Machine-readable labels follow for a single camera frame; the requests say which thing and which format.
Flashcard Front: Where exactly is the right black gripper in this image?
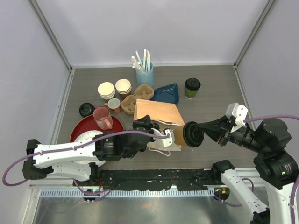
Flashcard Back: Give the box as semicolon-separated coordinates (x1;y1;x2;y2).
198;112;267;152

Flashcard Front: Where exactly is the black coffee lid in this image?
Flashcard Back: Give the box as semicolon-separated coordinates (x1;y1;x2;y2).
185;78;201;91
183;121;204;148

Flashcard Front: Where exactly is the brown paper bag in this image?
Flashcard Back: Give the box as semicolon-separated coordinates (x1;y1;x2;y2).
134;99;185;156

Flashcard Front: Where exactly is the cardboard cup carrier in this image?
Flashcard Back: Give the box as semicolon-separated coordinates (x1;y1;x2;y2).
134;84;154;100
121;95;136;115

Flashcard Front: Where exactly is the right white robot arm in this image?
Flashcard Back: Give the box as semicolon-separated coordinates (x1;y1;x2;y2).
197;115;299;224

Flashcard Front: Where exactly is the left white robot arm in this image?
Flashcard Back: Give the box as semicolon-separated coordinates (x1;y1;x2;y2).
22;116;166;186

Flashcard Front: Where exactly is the blue plastic dish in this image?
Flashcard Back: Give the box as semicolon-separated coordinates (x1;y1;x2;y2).
152;83;179;104

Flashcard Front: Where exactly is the pink glass mug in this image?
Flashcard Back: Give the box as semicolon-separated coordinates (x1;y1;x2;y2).
93;106;113;130

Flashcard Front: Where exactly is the brown paper cup stack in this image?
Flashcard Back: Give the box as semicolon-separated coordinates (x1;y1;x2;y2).
115;79;132;99

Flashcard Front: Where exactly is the blue straw holder cup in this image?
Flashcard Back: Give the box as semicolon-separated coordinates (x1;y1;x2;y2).
135;62;154;87

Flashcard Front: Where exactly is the green paper cup stack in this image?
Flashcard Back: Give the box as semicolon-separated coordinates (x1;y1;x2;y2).
98;82;115;102

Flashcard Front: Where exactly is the red round tray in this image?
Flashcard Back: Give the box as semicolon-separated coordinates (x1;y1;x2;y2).
70;115;124;142

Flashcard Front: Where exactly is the white paper plate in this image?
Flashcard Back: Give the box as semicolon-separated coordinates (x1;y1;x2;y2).
74;130;103;142

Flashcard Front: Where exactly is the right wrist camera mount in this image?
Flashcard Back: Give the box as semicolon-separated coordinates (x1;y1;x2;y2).
225;103;248;133

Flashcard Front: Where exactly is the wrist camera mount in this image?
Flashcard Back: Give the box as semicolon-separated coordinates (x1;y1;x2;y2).
153;128;174;149
225;103;248;133

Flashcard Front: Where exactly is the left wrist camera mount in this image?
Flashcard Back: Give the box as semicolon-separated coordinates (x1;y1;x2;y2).
153;128;174;149

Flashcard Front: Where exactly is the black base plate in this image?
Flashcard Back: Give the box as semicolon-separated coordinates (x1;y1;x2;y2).
78;169;223;191

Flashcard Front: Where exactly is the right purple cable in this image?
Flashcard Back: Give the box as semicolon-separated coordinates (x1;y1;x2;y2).
214;114;299;224

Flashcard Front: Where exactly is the purple cable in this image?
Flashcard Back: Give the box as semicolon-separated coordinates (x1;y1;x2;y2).
2;130;171;203
214;114;299;224

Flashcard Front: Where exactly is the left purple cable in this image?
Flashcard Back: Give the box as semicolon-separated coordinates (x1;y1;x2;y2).
2;130;171;203

